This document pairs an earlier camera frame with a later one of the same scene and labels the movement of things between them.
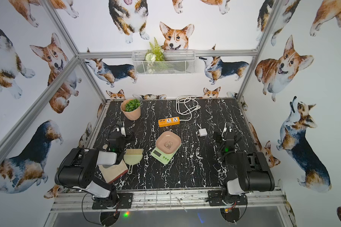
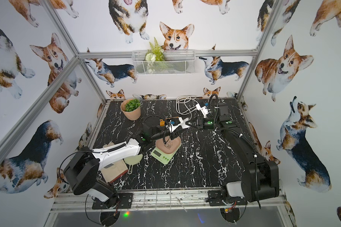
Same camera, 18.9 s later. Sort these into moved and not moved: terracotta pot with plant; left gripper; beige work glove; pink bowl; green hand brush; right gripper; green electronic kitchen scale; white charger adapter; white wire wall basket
Moved: white charger adapter; left gripper; right gripper
Not moved: green hand brush; beige work glove; green electronic kitchen scale; pink bowl; terracotta pot with plant; white wire wall basket
